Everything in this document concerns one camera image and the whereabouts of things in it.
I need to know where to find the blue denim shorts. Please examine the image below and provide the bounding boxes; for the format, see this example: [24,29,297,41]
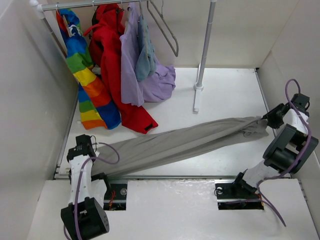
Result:
[135,15,156,82]

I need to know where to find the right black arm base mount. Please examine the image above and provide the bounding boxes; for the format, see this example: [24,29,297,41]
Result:
[214,182,264,211]

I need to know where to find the rainbow striped garment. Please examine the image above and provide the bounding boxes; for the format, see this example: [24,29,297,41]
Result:
[55,8,121,130]

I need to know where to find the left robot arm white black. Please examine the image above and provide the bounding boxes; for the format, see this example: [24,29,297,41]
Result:
[60,134,112,240]

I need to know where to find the white clothes rack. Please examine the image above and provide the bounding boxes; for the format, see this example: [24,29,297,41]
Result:
[29,0,217,114]

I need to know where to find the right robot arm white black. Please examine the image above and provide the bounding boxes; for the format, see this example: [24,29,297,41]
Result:
[230,93,319,198]

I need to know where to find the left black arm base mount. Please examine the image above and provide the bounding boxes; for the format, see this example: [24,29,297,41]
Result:
[103,183,128,211]

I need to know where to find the red jacket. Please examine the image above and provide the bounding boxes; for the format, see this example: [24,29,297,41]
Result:
[86,3,158,134]

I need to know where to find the aluminium table rail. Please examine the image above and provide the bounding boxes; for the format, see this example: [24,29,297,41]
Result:
[54,172,292,181]

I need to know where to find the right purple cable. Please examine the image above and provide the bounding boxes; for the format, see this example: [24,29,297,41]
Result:
[256,78,313,227]

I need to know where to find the lilac shirt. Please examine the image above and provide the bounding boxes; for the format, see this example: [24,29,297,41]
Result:
[120,2,176,107]

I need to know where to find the grey trousers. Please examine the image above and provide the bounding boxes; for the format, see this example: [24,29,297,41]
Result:
[92,116,269,177]

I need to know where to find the purple cable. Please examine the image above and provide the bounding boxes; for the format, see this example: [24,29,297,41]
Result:
[62,141,121,240]
[256,78,313,227]

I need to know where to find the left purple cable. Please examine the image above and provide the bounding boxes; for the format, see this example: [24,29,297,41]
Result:
[62,141,121,240]

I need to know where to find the empty grey hanger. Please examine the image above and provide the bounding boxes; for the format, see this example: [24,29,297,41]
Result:
[146,0,180,58]

